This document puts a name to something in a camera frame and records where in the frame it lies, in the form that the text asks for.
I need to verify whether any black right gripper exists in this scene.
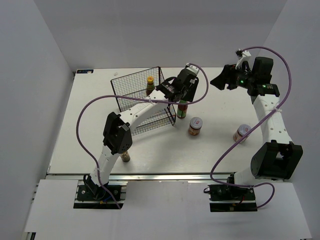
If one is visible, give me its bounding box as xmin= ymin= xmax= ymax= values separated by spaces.
xmin=210 ymin=62 xmax=256 ymax=91

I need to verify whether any green label sauce bottle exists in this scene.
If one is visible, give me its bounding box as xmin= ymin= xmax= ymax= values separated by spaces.
xmin=176 ymin=100 xmax=188 ymax=119

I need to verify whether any red chili sauce bottle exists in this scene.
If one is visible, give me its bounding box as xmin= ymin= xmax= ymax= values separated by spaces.
xmin=146 ymin=76 xmax=155 ymax=96

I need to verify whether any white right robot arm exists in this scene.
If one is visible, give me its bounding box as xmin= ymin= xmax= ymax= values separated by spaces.
xmin=210 ymin=57 xmax=303 ymax=200

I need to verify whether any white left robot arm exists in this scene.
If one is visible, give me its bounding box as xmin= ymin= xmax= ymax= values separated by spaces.
xmin=88 ymin=64 xmax=200 ymax=200

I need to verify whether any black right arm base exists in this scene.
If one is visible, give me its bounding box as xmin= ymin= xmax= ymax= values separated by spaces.
xmin=203 ymin=184 xmax=258 ymax=213

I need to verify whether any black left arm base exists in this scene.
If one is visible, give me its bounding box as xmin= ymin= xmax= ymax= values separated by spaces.
xmin=73 ymin=174 xmax=126 ymax=210

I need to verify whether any orange jar white lid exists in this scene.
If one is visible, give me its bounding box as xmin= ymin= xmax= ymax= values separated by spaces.
xmin=188 ymin=117 xmax=203 ymax=136

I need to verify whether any black cap pepper shaker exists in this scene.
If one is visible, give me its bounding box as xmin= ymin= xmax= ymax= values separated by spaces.
xmin=120 ymin=151 xmax=131 ymax=163

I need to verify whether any blue label sticker left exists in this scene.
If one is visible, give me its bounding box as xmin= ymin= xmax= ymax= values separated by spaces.
xmin=76 ymin=69 xmax=94 ymax=74

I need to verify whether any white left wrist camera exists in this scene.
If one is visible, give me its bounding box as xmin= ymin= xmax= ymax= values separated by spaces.
xmin=185 ymin=63 xmax=200 ymax=84

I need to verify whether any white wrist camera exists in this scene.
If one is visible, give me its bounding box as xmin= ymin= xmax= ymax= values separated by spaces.
xmin=235 ymin=49 xmax=252 ymax=71
xmin=185 ymin=63 xmax=200 ymax=84

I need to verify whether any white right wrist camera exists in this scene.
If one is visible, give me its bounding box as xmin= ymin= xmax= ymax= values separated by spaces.
xmin=235 ymin=49 xmax=252 ymax=71

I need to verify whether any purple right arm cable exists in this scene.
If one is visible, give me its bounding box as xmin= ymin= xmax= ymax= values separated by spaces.
xmin=209 ymin=46 xmax=293 ymax=210

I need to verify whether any black wire tiered rack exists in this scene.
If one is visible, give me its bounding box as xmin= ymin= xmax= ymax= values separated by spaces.
xmin=110 ymin=66 xmax=177 ymax=136

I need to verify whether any aluminium front rail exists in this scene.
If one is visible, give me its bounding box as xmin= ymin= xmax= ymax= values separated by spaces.
xmin=46 ymin=172 xmax=237 ymax=181

